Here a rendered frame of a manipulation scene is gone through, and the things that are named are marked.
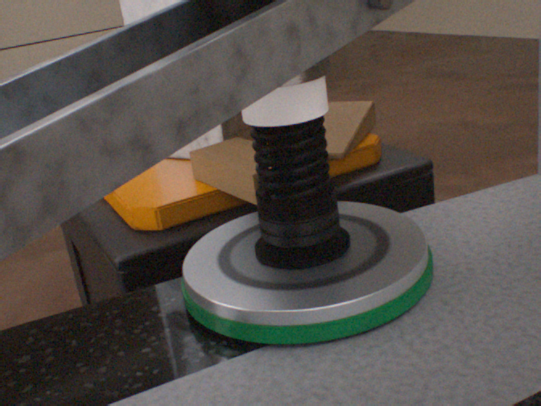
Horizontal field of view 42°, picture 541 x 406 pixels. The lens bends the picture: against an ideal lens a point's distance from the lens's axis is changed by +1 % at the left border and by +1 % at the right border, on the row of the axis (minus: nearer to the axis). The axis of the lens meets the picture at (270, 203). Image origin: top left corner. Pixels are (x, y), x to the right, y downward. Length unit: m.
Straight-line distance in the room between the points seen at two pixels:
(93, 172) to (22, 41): 6.30
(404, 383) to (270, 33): 0.25
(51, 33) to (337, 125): 5.57
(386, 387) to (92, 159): 0.24
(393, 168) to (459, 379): 0.80
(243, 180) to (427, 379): 0.62
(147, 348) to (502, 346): 0.27
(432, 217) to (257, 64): 0.33
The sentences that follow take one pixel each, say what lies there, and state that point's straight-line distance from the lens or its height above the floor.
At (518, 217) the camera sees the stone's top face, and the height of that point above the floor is 0.87.
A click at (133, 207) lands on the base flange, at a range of 1.13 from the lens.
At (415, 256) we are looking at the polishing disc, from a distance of 0.57.
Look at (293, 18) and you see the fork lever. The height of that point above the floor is 1.10.
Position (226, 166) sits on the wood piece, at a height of 0.83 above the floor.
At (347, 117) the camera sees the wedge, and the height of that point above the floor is 0.82.
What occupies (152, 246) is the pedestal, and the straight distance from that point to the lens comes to 1.07.
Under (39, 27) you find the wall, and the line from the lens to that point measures 6.70.
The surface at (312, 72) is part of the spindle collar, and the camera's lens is 0.53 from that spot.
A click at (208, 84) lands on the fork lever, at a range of 0.42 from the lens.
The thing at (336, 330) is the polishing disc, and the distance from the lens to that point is 0.52.
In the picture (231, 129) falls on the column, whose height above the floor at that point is 0.84.
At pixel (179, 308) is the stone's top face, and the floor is 0.87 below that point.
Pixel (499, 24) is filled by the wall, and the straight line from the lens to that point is 6.69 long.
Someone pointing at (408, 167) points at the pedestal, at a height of 0.74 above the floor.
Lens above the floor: 1.16
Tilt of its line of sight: 21 degrees down
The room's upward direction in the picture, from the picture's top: 8 degrees counter-clockwise
